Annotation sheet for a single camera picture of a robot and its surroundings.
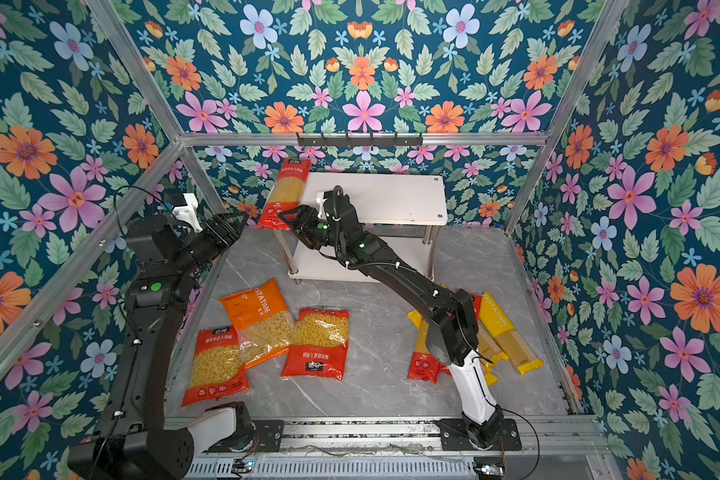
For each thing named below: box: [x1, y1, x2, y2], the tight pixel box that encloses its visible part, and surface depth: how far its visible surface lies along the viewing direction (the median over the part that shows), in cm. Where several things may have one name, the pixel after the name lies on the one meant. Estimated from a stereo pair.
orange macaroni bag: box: [219, 278, 296, 370], surface depth 91 cm
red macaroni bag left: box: [182, 326, 249, 407], surface depth 84 cm
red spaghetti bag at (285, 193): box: [257, 158, 311, 231], surface depth 81 cm
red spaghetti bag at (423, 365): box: [408, 318, 451, 384], surface depth 84 cm
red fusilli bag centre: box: [280, 306, 350, 381], surface depth 88 cm
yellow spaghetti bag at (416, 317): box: [407, 310, 423, 329], surface depth 95 cm
